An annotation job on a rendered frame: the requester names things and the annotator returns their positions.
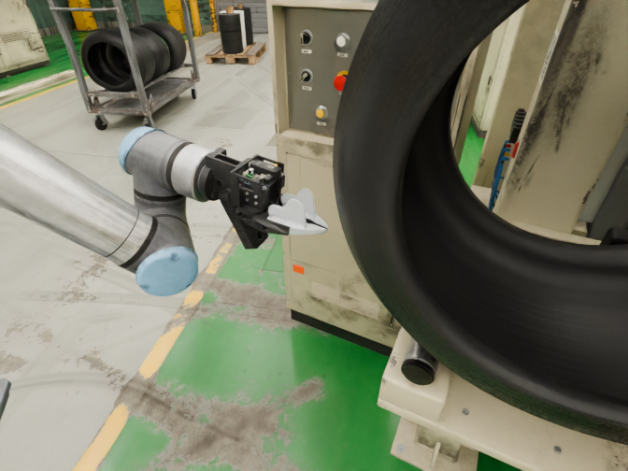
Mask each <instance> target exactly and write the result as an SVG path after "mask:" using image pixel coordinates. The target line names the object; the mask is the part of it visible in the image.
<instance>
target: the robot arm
mask: <svg viewBox="0 0 628 471"><path fill-rule="evenodd" d="M252 160H253V161H252ZM264 160H266V161H268V162H271V163H274V164H277V165H278V166H275V165H272V164H268V163H265V162H264ZM251 161H252V162H251ZM119 162H120V165H121V167H122V169H123V170H124V171H125V172H126V173H127V174H129V175H133V186H134V204H135V205H134V206H133V205H131V204H130V203H128V202H126V201H125V200H123V199H122V198H120V197H119V196H118V195H116V194H115V193H112V192H111V191H109V190H107V189H106V188H104V187H103V186H101V185H99V184H98V183H96V182H95V181H93V180H91V179H90V178H88V177H86V176H84V175H83V174H81V173H79V171H77V170H76V169H74V168H72V167H71V166H69V165H68V164H65V163H64V162H62V161H61V160H59V159H57V158H56V157H54V156H52V155H51V154H49V153H48V152H46V151H44V150H43V149H41V148H40V147H38V146H37V145H35V144H33V143H32V142H30V141H29V140H27V139H25V138H24V137H22V136H20V135H18V134H17V133H15V132H14V131H12V130H10V129H9V128H7V127H6V126H5V125H3V124H2V123H0V207H2V208H4V209H6V210H8V211H11V212H13V213H15V214H17V215H19V216H21V217H23V218H25V219H26V220H28V221H31V222H33V223H35V224H37V225H39V226H41V227H43V228H45V229H47V230H49V231H51V232H53V233H54V234H57V235H59V236H62V237H64V238H66V239H68V240H70V241H72V242H74V243H76V244H78V245H80V246H82V247H83V248H85V249H87V250H90V251H92V252H94V253H96V254H98V255H100V256H103V257H105V258H107V259H109V260H110V261H111V262H112V263H114V264H115V265H117V266H119V267H121V268H123V269H125V270H127V271H129V272H131V273H134V274H136V282H137V284H138V285H139V287H140V288H141V289H142V290H143V291H144V292H145V293H148V294H151V295H154V296H170V295H174V294H177V293H181V292H183V291H185V290H186V289H187V288H189V287H190V286H191V285H192V284H193V283H194V281H195V279H196V278H197V275H198V270H199V267H198V256H197V254H196V252H195V249H194V246H193V240H192V236H191V231H190V227H189V223H188V221H187V216H186V198H187V197H189V198H191V199H193V200H195V201H198V202H200V203H205V202H208V201H217V200H219V199H220V201H221V204H222V206H223V208H224V210H225V212H226V214H227V215H228V217H229V219H230V221H231V223H232V225H233V226H234V228H235V231H236V233H237V235H238V236H239V238H240V240H241V242H242V244H243V246H244V248H245V249H246V250H253V249H258V248H259V247H260V246H261V245H262V244H263V243H264V242H265V241H266V239H267V238H268V233H269V234H276V235H284V236H288V235H294V236H303V235H316V234H325V233H326V231H327V230H328V226H327V224H326V223H325V222H324V220H323V219H322V218H321V217H319V216H318V215H317V214H316V209H315V203H314V195H313V192H312V191H311V190H310V189H307V188H302V189H301V190H300V192H299V193H298V194H297V195H292V194H289V193H281V189H282V188H283V187H284V186H285V175H284V164H283V163H280V162H277V161H275V160H272V159H269V158H266V157H264V156H261V155H258V154H255V155H254V156H252V157H251V158H247V159H246V160H244V161H243V162H241V161H239V160H237V159H234V158H231V157H229V156H227V152H226V149H223V148H217V149H215V150H213V149H210V148H207V147H204V146H202V145H199V144H195V143H193V142H191V141H188V140H186V139H183V138H180V137H177V136H173V135H170V134H168V133H166V132H165V131H163V130H161V129H153V128H150V127H138V128H136V129H134V130H133V131H131V132H130V133H129V134H128V135H127V136H126V137H125V138H124V139H123V141H122V142H121V145H120V148H119ZM249 162H251V163H250V165H249Z"/></svg>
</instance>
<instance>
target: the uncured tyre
mask: <svg viewBox="0 0 628 471"><path fill-rule="evenodd" d="M529 1H530V0H378V3H377V5H376V7H375V9H374V11H373V13H372V15H371V17H370V19H369V21H368V23H367V25H366V27H365V29H364V33H363V35H362V38H361V40H360V42H359V45H358V47H357V50H356V51H355V54H354V56H353V59H352V62H351V64H350V69H349V72H348V74H347V77H346V81H345V84H344V88H343V91H342V94H341V98H340V102H339V107H338V111H337V116H336V122H335V135H334V147H333V177H334V188H335V200H336V206H337V211H338V215H339V219H340V222H341V226H342V229H343V232H344V235H345V238H346V240H347V242H348V245H349V247H350V251H351V254H352V256H353V258H354V260H355V262H356V264H357V265H358V267H359V269H360V271H361V272H362V274H363V276H364V278H365V280H366V282H367V283H368V285H369V286H370V288H371V289H372V291H373V292H374V293H375V295H376V296H377V298H378V299H379V301H380V302H381V303H382V304H383V305H384V306H385V307H386V308H387V309H388V311H389V312H390V313H391V314H392V315H393V317H394V318H395V319H396V320H397V321H398V322H399V323H400V324H401V326H402V327H403V328H404V329H405V330H406V331H407V332H408V333H409V334H410V335H411V336H412V338H413V339H414V340H415V341H417V342H418V343H419V344H420V345H421V346H422V347H423V348H424V349H425V350H426V351H427V352H429V353H430V354H431V355H432V356H433V357H435V358H436V359H437V360H438V361H439V362H441V363H442V364H443V365H445V366H446V367H447V368H448V369H449V370H451V371H452V372H454V373H455V374H456V375H458V376H459V377H461V378H463V379H465V380H466V381H468V382H469V383H471V384H472V385H474V386H476V387H477V388H479V389H481V390H483V391H484V392H486V393H488V394H489V395H491V396H493V397H495V398H497V399H499V400H501V401H503V402H505V403H507V404H509V405H511V406H513V407H515V408H518V409H520V410H522V411H524V412H527V413H529V414H531V415H534V416H536V417H538V418H540V419H543V420H545V421H549V422H552V423H555V424H557V425H560V426H562V427H565V428H568V429H571V430H574V431H577V432H580V433H583V434H586V435H591V436H595V437H598V438H602V439H605V440H608V441H612V442H616V443H620V444H623V445H627V446H628V244H621V245H584V244H575V243H568V242H563V241H558V240H553V239H549V238H545V237H543V236H540V235H535V234H532V233H529V232H527V231H524V230H522V229H521V228H519V227H517V226H515V225H513V224H511V223H509V222H507V221H505V220H504V219H502V218H500V217H499V216H498V215H496V214H495V213H494V212H492V211H491V210H490V209H489V208H487V207H486V206H485V205H484V204H483V203H482V202H481V201H480V200H479V199H478V198H477V196H476V195H475V194H474V193H473V191H472V190H471V189H470V187H469V186H468V184H467V183H466V181H465V179H464V177H463V175H462V173H461V171H460V168H459V166H458V164H457V162H456V158H455V155H454V151H453V146H452V141H451V130H450V123H451V111H452V104H453V99H454V95H455V92H456V88H457V85H458V82H459V79H460V76H461V74H462V72H463V70H464V67H465V64H466V62H467V60H468V58H469V56H470V55H471V53H472V51H473V50H474V49H475V48H476V47H477V46H478V45H479V44H480V43H481V42H482V41H483V40H484V39H485V38H486V37H487V36H488V35H489V34H490V33H491V32H492V31H493V30H495V29H496V28H497V27H498V26H499V25H500V24H501V23H502V22H504V21H505V20H506V19H507V18H509V17H510V16H511V15H512V14H513V13H515V12H516V11H517V10H518V9H520V8H521V7H522V6H524V5H525V4H526V3H528V2H529Z"/></svg>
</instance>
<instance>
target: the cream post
mask: <svg viewBox="0 0 628 471"><path fill-rule="evenodd" d="M556 28H557V31H558V36H557V39H556V42H555V44H554V47H553V50H552V53H551V56H550V58H549V62H548V65H547V68H546V71H545V74H544V77H543V78H542V81H541V84H540V87H539V80H538V83H537V85H536V87H535V92H534V94H533V97H532V100H531V103H530V106H529V108H528V111H527V113H526V116H525V119H524V122H523V125H522V128H521V132H520V135H519V138H518V140H517V142H520V144H519V146H518V149H517V152H516V155H515V158H512V157H511V160H510V163H509V166H508V168H507V172H506V175H505V178H504V181H503V185H502V188H501V191H500V193H499V195H498V198H497V201H496V203H495V206H494V209H493V212H494V213H495V214H496V215H498V216H499V217H500V218H502V219H505V220H510V221H517V222H521V223H525V224H530V225H533V226H537V227H542V228H546V229H550V230H554V231H558V232H563V233H567V234H571V232H572V231H573V229H574V227H575V225H576V223H577V221H578V218H579V216H580V214H581V212H582V210H583V208H584V207H585V205H586V204H587V202H588V200H589V198H590V196H591V194H592V191H593V189H594V187H595V185H596V183H597V181H598V179H599V178H600V177H601V175H602V173H603V171H604V169H605V167H606V165H607V162H608V160H609V158H610V156H611V154H612V152H613V151H614V149H615V148H616V146H617V144H618V142H619V140H620V138H621V135H622V133H623V131H624V129H625V127H626V126H627V124H628V0H565V3H564V7H563V10H562V13H561V16H560V19H559V21H558V24H557V27H556ZM417 442H418V443H420V444H423V445H425V446H426V447H429V448H430V449H433V450H434V449H435V446H436V443H437V442H438V443H440V447H439V451H438V452H440V453H442V454H444V455H447V456H449V457H451V458H455V456H456V454H457V452H458V450H459V448H460V447H461V445H462V443H460V442H458V441H456V440H453V439H451V438H449V437H447V436H444V435H441V434H440V433H437V432H435V431H433V430H431V429H429V428H426V427H424V426H422V425H420V430H419V432H418V436H417Z"/></svg>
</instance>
